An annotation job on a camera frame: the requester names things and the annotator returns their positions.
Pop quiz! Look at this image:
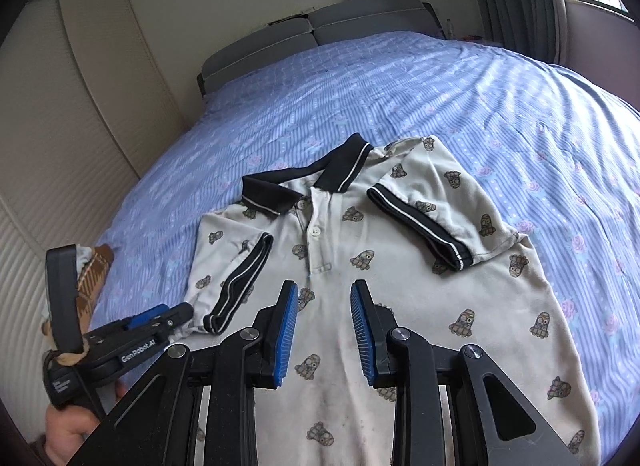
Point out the blue floral striped bedspread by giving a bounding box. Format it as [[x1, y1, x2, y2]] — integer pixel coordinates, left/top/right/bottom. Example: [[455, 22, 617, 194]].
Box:
[[70, 30, 640, 466]]

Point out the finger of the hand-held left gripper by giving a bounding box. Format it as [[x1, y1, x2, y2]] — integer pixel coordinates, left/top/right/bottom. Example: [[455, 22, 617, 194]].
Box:
[[125, 304, 172, 331], [159, 302, 195, 341]]

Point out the white printed polo shirt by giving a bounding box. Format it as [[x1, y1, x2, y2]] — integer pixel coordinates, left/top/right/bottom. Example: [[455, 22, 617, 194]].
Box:
[[186, 133, 598, 466]]

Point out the person's left hand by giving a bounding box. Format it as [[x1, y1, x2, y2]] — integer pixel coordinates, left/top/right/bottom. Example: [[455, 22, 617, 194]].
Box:
[[44, 380, 129, 466]]

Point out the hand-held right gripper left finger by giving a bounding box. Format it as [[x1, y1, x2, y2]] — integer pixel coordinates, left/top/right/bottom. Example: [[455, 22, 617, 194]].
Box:
[[67, 280, 300, 466]]

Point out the brown patterned folded cloth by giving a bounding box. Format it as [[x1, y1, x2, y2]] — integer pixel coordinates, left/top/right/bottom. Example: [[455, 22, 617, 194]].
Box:
[[41, 244, 116, 347]]

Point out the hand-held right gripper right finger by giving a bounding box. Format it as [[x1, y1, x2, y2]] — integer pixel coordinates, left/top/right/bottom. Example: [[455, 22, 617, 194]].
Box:
[[350, 280, 583, 466]]

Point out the grey padded headboard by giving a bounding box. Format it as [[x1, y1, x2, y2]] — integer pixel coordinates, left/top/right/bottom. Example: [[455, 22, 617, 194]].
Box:
[[196, 0, 448, 96]]

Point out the beige louvred wardrobe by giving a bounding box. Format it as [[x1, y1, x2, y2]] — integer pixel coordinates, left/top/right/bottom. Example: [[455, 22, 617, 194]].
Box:
[[0, 0, 206, 417]]

